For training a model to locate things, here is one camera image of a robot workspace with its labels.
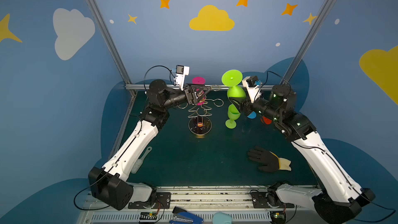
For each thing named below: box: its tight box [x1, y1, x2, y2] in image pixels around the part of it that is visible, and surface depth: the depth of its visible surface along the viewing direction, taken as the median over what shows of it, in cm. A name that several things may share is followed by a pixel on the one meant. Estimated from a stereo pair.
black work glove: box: [247, 145, 292, 173], surface depth 89 cm
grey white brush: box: [131, 146, 153, 175], surface depth 87 cm
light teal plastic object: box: [211, 212, 233, 224], surface depth 72 cm
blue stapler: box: [168, 205, 204, 224], surface depth 70 cm
